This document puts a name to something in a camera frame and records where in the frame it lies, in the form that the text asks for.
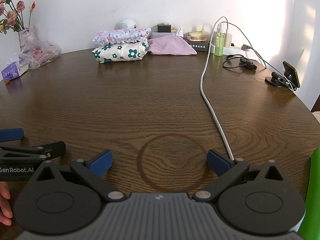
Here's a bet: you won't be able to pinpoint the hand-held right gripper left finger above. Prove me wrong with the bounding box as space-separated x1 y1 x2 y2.
30 149 127 203

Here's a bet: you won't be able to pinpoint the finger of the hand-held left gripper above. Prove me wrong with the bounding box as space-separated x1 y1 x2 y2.
0 128 25 143
0 141 66 161

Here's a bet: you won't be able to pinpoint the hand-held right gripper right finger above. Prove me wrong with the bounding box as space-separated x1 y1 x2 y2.
206 149 292 203

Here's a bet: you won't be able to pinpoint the pink and blue mesh garment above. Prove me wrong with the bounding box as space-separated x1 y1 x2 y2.
147 35 198 55

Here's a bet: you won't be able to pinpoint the person's left hand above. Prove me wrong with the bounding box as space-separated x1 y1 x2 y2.
0 182 13 226

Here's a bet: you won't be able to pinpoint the purple tissue pack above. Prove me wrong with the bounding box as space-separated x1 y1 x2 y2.
1 57 30 82

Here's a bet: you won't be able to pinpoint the clear plastic bag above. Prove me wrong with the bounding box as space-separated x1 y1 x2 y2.
7 39 62 70

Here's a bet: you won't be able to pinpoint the pale patterned vase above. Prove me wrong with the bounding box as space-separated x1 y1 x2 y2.
18 26 38 53

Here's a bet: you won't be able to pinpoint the green plastic object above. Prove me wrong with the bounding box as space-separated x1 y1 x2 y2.
299 147 320 240

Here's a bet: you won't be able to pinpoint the white power strip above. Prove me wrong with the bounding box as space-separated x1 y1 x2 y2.
210 44 266 68

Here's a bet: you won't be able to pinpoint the folded green flower print cloth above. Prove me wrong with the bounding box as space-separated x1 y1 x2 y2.
92 41 149 64

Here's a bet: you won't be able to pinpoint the black phone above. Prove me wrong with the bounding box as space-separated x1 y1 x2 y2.
282 60 300 88

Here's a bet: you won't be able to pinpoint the green spray bottle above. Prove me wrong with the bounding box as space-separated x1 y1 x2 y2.
214 23 225 57

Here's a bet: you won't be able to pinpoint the dark printed box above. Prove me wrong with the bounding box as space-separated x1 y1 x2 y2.
184 38 212 52

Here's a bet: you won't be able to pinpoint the dried pink flowers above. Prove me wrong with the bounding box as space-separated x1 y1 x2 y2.
0 0 37 34

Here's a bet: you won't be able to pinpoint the white charger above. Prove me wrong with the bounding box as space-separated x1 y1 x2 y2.
220 22 233 47

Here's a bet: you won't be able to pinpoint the folded pink floral cloth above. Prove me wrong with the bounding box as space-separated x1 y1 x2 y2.
93 27 151 46

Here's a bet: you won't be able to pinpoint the white flat box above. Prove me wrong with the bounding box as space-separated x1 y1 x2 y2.
150 31 178 39

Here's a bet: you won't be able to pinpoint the white round device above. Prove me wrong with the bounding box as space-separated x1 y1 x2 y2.
117 18 138 30

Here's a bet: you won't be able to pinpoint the thick white cable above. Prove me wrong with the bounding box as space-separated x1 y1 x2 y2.
200 16 235 161

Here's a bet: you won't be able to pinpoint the black cable with adapter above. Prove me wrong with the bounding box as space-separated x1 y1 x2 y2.
222 55 258 71

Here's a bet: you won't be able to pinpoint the thin grey cable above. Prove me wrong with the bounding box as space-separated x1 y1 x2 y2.
226 21 296 93

